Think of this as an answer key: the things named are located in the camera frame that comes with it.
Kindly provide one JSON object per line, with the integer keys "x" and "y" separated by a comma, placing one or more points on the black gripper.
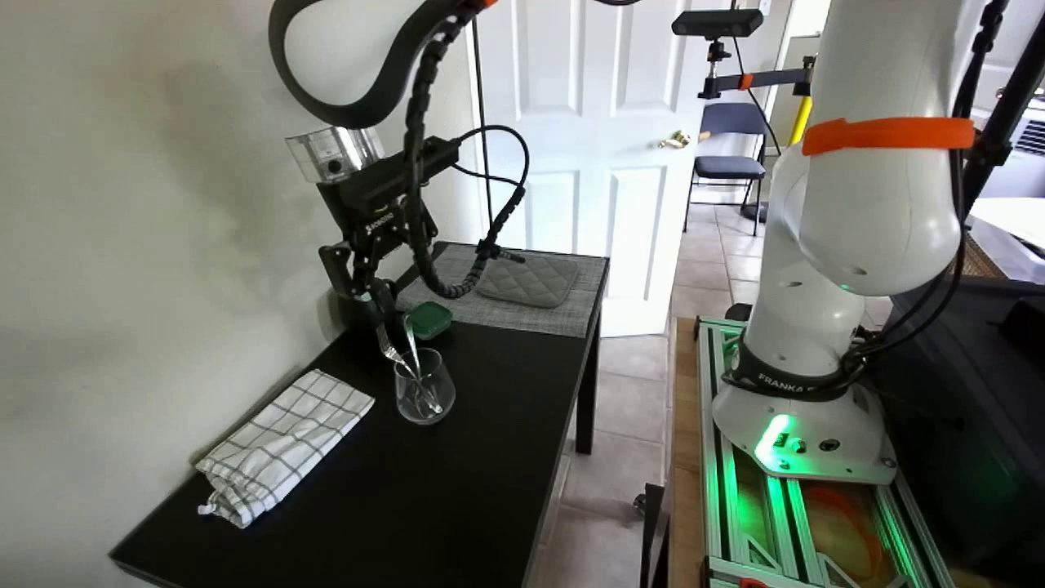
{"x": 376, "y": 234}

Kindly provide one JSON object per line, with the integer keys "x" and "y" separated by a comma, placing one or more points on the silver metal spoon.
{"x": 416, "y": 355}

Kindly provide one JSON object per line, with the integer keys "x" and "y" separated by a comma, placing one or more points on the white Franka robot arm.
{"x": 871, "y": 218}

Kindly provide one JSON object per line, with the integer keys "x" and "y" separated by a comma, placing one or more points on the clear glass cup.
{"x": 426, "y": 392}

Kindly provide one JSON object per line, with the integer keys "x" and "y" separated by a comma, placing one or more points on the small green square lid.
{"x": 429, "y": 317}

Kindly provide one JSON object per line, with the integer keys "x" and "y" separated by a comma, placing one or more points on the grey quilted pot holder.
{"x": 535, "y": 282}

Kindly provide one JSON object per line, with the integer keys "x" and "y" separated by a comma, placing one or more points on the white checkered dish towel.
{"x": 281, "y": 444}

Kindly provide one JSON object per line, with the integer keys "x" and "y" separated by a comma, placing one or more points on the grey woven placemat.
{"x": 575, "y": 305}

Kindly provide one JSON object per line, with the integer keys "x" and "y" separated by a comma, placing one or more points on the black table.
{"x": 437, "y": 500}

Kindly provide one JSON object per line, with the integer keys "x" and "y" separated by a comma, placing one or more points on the white panel door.
{"x": 598, "y": 165}

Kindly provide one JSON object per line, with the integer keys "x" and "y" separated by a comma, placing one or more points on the wooden cart board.
{"x": 685, "y": 469}

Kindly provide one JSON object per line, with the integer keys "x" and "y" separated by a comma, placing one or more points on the blue chair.
{"x": 730, "y": 165}

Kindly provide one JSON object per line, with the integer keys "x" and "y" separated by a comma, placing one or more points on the black tripod pole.
{"x": 1002, "y": 109}

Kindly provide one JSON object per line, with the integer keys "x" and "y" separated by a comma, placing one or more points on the black camera on stand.
{"x": 718, "y": 19}

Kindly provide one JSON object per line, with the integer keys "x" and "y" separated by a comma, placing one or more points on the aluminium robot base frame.
{"x": 762, "y": 509}

